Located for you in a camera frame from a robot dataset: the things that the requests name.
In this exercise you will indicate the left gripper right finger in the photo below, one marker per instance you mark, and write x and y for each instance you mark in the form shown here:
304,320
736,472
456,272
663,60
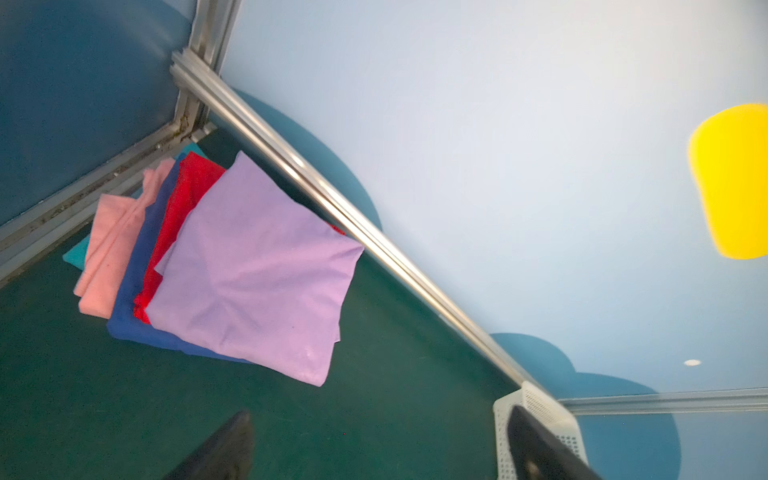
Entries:
539,454

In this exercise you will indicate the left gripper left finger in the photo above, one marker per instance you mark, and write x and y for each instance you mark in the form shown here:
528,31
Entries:
226,454

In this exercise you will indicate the folded teal t shirt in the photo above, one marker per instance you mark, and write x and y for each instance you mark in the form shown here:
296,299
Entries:
76,256

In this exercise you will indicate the rear horizontal aluminium bar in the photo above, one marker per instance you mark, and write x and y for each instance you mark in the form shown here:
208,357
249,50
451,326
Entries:
194,75

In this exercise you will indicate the white plastic laundry basket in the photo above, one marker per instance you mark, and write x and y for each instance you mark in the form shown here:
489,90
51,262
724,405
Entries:
555,417

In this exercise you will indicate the right slanted aluminium post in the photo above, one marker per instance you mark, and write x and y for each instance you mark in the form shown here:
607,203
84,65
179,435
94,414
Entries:
716,401

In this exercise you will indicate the folded blue t shirt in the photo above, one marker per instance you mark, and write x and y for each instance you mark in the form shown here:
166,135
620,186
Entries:
122,324

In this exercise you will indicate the folded red t shirt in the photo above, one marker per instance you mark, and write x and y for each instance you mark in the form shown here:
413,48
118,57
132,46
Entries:
196,176

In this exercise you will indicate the left side aluminium floor rail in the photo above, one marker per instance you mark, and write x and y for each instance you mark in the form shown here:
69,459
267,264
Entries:
34,233

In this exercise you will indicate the folded pink t shirt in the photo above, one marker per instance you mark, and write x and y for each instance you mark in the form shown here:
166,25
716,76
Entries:
116,226

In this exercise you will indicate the purple t shirt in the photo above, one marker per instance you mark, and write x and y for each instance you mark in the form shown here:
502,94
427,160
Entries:
256,276

